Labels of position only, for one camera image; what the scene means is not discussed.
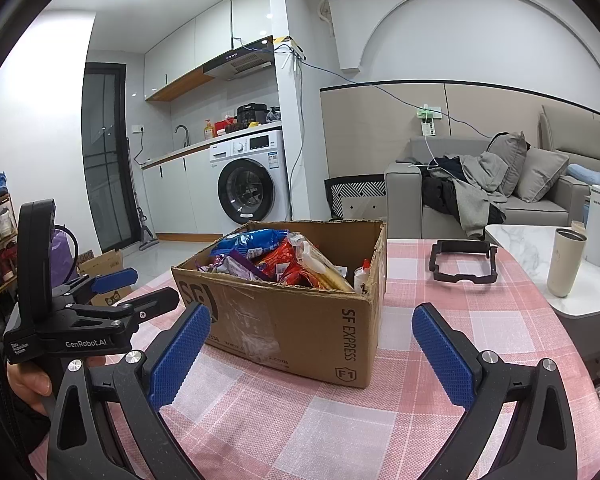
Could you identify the curved kitchen faucet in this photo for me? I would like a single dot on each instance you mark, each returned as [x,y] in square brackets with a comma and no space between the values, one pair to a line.
[186,135]

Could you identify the red shoes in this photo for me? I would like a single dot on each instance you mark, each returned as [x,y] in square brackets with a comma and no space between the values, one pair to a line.
[7,260]

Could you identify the purple bag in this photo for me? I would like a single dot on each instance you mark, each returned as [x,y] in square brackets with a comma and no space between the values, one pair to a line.
[62,260]

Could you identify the red snack packet blue logo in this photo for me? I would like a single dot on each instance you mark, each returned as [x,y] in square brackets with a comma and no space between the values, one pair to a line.
[285,265]

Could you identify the white router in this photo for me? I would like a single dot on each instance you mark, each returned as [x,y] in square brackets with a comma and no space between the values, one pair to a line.
[290,46]

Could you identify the light grey pillow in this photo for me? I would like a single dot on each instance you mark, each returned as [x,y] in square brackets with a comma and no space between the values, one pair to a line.
[542,175]

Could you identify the black glass door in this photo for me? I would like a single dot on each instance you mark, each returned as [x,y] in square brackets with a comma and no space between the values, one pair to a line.
[105,160]

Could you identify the white lower kitchen cabinets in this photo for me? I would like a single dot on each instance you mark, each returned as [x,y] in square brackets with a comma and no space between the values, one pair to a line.
[190,195]

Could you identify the small white snack packet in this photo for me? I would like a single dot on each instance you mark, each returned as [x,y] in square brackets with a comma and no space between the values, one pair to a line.
[362,275]

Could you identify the beige tumbler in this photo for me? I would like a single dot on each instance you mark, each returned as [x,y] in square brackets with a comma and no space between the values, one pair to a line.
[566,265]

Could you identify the steel range hood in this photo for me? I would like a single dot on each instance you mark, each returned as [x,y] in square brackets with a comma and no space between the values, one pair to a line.
[240,62]

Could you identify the white marble coffee table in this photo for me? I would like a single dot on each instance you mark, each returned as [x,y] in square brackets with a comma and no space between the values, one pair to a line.
[520,250]

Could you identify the black pressure cooker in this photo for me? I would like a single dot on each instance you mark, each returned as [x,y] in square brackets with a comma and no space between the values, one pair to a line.
[251,115]

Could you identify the floor mop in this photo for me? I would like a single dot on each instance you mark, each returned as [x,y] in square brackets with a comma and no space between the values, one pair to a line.
[147,237]

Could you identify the grey plastic bag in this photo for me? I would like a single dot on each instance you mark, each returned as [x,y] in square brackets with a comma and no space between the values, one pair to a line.
[274,115]

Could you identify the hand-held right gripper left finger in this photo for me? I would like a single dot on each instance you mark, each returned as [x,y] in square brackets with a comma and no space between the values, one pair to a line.
[180,355]

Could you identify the black white patterned bag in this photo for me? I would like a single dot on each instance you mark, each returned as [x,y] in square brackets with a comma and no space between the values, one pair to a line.
[355,192]

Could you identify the light blue pillow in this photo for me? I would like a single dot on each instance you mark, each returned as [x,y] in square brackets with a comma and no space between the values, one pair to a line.
[595,177]

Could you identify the white kitchen cabinets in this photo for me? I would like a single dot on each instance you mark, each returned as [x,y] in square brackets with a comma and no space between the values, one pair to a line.
[205,35]
[190,195]

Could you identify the white washing machine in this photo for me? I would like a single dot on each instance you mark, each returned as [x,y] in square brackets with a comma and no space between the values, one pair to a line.
[275,185]

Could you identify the pink checked tablecloth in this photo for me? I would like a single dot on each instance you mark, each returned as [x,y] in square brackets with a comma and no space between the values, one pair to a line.
[290,425]

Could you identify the white wall power strip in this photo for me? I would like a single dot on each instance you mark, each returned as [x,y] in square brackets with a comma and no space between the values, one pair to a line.
[427,120]

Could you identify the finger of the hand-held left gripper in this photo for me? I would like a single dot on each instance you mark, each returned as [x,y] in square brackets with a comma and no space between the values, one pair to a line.
[112,280]
[145,305]

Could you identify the printed cardboard box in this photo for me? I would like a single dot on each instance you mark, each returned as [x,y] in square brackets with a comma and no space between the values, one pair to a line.
[102,262]

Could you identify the grey sofa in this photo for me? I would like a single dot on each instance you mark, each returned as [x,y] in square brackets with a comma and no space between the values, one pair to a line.
[402,200]

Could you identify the brown cardboard box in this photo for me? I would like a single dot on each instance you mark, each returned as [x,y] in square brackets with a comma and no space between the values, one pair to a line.
[280,320]

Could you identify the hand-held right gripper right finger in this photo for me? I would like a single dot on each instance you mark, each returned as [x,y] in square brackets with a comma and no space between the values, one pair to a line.
[442,350]

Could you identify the dark grey pillow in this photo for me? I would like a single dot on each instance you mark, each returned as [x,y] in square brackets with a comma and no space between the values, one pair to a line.
[507,165]

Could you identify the person's left hand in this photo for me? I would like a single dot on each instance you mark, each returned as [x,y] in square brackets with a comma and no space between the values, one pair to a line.
[32,390]

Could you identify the white upper kitchen cabinets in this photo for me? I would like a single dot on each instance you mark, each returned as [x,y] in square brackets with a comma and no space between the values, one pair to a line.
[205,35]

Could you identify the pile of clothes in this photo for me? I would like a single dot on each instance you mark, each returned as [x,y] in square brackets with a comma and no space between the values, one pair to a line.
[470,195]

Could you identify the clear bag of pale snacks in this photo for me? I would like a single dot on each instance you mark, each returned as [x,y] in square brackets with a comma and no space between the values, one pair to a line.
[325,270]

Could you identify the yellow bottle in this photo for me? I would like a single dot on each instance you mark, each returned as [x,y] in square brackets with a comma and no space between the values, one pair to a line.
[208,131]

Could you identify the black plastic frame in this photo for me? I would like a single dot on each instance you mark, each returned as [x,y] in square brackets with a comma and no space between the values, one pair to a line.
[437,260]

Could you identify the white wall socket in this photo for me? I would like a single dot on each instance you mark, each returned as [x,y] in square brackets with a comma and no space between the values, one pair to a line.
[138,128]

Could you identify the purple snack packet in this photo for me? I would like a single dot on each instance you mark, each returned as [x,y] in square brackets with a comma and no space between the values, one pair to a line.
[237,265]

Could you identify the red box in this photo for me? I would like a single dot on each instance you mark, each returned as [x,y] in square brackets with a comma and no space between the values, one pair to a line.
[225,126]

